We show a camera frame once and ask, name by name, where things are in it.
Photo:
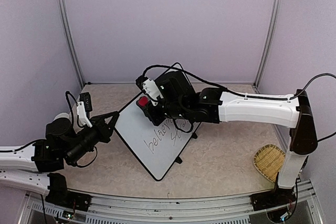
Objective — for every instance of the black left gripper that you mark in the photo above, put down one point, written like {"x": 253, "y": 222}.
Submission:
{"x": 105, "y": 131}

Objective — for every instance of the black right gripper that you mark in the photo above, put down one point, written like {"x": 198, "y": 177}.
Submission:
{"x": 156, "y": 119}

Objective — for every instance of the red black whiteboard eraser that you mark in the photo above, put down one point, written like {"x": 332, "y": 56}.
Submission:
{"x": 143, "y": 101}

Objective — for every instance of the white whiteboard black frame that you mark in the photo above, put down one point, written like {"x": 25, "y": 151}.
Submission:
{"x": 155, "y": 147}

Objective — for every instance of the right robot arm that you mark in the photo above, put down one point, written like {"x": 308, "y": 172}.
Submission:
{"x": 217, "y": 104}

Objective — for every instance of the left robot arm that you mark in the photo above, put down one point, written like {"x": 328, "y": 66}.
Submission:
{"x": 36, "y": 165}

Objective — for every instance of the light blue mug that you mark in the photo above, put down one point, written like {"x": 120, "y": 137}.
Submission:
{"x": 62, "y": 118}

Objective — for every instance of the woven bamboo tray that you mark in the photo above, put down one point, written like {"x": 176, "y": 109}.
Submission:
{"x": 268, "y": 160}

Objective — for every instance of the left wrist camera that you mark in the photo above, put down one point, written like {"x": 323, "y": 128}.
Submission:
{"x": 84, "y": 107}

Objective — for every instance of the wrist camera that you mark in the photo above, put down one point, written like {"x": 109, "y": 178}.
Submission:
{"x": 149, "y": 88}
{"x": 84, "y": 107}

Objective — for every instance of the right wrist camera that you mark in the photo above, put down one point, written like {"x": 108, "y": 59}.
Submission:
{"x": 149, "y": 88}

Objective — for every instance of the right aluminium corner post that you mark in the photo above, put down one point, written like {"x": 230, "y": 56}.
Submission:
{"x": 268, "y": 42}

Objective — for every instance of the aluminium corner post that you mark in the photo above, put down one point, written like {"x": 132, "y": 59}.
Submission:
{"x": 268, "y": 42}
{"x": 70, "y": 42}

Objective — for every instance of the front aluminium rail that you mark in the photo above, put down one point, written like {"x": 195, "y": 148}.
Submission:
{"x": 118, "y": 209}

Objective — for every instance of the left aluminium corner post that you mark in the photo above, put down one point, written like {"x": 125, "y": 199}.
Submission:
{"x": 70, "y": 42}

